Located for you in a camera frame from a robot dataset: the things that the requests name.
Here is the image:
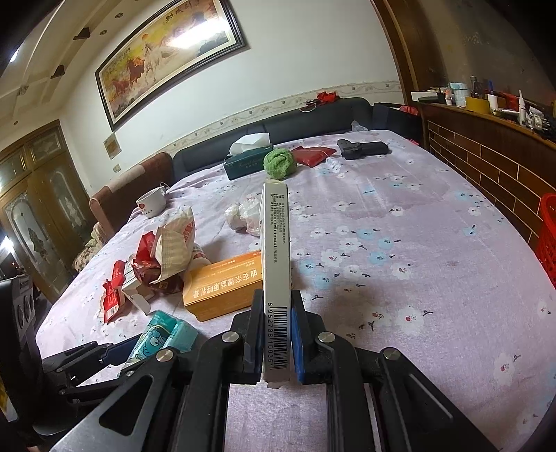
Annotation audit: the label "white paper snack bag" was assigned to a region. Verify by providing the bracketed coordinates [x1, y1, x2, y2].
[153, 205, 197, 285]

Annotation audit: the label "small wall plaque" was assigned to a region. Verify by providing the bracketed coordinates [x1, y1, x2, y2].
[103, 132, 123, 160]

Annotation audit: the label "red plastic basket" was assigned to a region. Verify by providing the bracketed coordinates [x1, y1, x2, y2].
[534, 193, 556, 288]

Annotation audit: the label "crumpled white tissue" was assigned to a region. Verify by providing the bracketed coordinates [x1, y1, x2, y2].
[223, 202, 246, 231]

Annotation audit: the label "small open white carton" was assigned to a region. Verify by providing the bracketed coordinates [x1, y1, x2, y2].
[121, 268, 158, 314]

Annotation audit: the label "dark red snack wrapper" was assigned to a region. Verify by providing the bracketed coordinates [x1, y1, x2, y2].
[131, 232, 165, 284]

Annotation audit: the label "orange medicine box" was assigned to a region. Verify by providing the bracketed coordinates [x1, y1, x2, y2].
[182, 251, 265, 322]

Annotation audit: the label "white cup with red mark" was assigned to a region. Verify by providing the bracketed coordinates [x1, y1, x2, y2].
[136, 187, 169, 219]

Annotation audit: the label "dark green tissue box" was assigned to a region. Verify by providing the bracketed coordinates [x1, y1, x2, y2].
[223, 135, 275, 180]

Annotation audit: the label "bright red flat packet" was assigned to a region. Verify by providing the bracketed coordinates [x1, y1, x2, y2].
[102, 260, 128, 324]

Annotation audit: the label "wooden cabinet doors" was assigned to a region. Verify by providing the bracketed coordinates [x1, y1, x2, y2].
[0, 119, 99, 301]

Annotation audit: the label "white medicine box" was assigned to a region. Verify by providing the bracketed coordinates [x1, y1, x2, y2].
[259, 180, 292, 389]

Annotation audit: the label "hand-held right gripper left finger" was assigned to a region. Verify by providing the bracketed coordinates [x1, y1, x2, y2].
[50, 289, 265, 452]

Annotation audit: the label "black toy pistol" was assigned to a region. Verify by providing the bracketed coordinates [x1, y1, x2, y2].
[337, 138, 390, 161]

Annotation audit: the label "green cloth ball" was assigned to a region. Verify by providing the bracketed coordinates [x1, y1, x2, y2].
[263, 148, 297, 180]

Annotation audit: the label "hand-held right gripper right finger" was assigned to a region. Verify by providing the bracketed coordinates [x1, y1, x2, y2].
[291, 289, 500, 452]

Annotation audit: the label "crumpled clear plastic wrapper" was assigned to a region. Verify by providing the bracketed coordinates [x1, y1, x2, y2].
[239, 195, 264, 236]

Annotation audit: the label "dark sofa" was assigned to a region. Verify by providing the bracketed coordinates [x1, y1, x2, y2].
[172, 96, 375, 175]

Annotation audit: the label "floral cushion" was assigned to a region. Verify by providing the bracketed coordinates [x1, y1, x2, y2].
[71, 221, 110, 273]

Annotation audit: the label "brown armchair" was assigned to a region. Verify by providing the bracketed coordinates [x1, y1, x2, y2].
[89, 152, 175, 245]

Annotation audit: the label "teal tissue pack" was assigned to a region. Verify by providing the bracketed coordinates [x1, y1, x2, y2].
[126, 310, 199, 368]

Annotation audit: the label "wooden brick-pattern counter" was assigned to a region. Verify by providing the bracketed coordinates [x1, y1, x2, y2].
[410, 90, 556, 255]

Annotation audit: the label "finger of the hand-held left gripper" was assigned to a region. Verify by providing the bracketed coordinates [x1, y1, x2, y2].
[56, 369, 129, 405]
[41, 337, 140, 380]

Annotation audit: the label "red pouch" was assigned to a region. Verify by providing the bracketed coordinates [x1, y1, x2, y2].
[289, 145, 338, 167]

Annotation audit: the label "framed horse painting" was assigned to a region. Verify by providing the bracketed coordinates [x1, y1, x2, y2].
[94, 0, 253, 132]

